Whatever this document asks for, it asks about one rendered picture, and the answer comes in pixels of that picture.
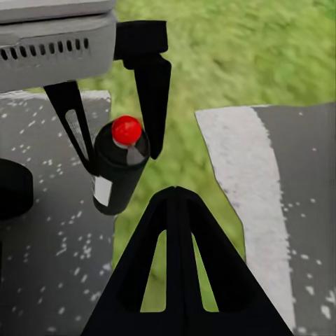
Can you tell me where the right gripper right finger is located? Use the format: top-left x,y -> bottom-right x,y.
175,187 -> 293,336

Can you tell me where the insectifuge atomizer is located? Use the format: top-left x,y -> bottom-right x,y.
92,115 -> 151,216

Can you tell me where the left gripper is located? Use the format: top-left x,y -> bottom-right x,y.
44,20 -> 172,176

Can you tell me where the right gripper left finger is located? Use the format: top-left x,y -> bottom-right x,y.
81,186 -> 186,336

